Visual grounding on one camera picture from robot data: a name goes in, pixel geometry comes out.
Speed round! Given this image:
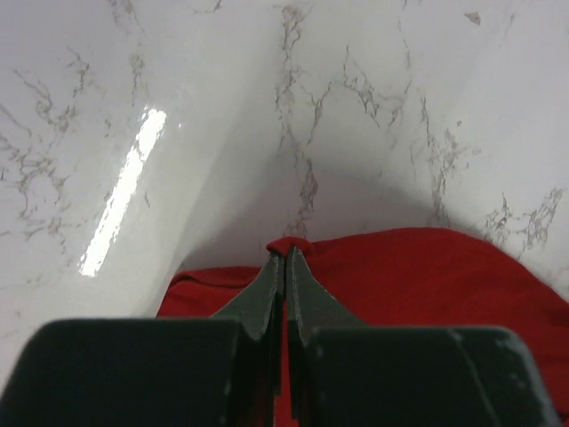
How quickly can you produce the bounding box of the dark red t-shirt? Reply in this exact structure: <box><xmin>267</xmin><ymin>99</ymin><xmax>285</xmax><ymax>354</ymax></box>
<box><xmin>158</xmin><ymin>228</ymin><xmax>568</xmax><ymax>426</ymax></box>

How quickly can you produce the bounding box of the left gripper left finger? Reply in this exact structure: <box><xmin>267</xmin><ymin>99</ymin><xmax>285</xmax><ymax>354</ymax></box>
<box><xmin>1</xmin><ymin>254</ymin><xmax>285</xmax><ymax>426</ymax></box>

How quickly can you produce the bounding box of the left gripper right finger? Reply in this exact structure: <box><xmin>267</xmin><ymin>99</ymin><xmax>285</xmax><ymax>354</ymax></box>
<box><xmin>286</xmin><ymin>248</ymin><xmax>563</xmax><ymax>426</ymax></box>

